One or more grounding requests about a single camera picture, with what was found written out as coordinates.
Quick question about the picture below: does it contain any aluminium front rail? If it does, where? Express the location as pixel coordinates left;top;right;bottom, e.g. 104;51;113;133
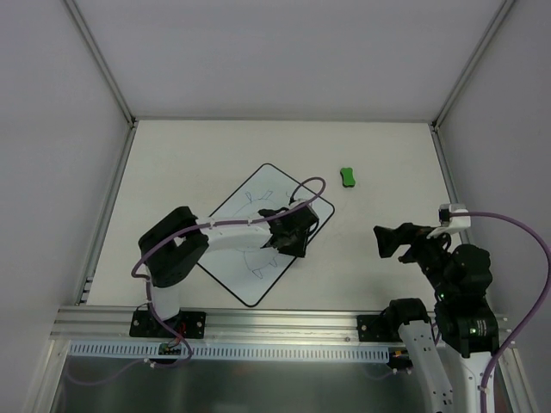
50;305;360;346

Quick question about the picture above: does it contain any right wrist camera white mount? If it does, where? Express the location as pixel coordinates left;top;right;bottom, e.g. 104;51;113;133
426;203;471;239

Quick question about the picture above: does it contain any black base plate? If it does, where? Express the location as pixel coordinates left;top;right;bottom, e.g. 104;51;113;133
129;309;207;339
356;314;402;342

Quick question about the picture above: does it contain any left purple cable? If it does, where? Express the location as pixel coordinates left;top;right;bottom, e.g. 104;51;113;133
64;176;326;386

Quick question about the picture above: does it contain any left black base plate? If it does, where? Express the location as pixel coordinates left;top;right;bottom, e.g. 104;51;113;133
129;309;207;339

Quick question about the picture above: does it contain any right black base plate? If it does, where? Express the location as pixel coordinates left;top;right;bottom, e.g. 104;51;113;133
356;314;402;342

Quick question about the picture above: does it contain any left aluminium frame post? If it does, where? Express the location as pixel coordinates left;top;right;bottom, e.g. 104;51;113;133
61;0;136;127

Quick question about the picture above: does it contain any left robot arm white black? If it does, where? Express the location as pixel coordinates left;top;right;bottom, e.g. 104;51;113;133
131;201;319;336

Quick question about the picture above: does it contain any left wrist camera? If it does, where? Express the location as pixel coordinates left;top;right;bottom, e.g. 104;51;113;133
288;196;306;207

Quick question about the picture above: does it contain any right aluminium frame post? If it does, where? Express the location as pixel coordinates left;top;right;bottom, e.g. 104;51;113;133
431;0;517;132

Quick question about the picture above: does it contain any white slotted cable duct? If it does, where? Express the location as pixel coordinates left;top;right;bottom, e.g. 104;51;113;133
68;341;390;364

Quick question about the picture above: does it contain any aluminium frame post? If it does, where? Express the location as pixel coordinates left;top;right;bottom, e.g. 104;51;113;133
61;0;136;127
431;0;517;132

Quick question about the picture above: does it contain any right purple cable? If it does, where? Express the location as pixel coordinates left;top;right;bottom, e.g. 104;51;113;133
432;209;551;413

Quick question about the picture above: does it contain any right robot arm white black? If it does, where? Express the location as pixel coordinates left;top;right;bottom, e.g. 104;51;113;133
374;223;499;412

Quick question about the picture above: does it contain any purple cable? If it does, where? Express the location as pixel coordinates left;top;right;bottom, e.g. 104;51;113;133
432;209;551;413
64;176;326;386

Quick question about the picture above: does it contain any green whiteboard eraser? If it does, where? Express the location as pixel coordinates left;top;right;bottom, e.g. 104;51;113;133
339;167;356;188

